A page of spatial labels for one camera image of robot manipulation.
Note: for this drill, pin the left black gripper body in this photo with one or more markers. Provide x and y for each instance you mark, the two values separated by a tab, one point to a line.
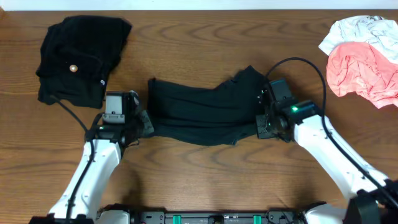
139	126

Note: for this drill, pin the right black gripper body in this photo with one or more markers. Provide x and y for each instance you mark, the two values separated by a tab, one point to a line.
268	126

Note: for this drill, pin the black t-shirt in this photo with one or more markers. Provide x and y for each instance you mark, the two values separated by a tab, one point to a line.
207	117

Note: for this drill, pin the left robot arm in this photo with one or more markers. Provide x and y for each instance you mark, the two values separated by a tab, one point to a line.
120	126

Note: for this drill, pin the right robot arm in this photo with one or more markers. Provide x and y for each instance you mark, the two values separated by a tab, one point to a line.
371	195

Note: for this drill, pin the folded black pants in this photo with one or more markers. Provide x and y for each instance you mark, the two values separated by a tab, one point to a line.
77	56

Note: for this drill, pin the coral pink t-shirt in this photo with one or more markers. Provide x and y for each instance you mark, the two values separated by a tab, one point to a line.
357	67

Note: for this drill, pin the white printed t-shirt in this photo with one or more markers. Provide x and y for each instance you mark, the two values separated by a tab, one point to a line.
377	31

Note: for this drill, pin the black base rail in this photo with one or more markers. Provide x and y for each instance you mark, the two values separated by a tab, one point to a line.
202	217

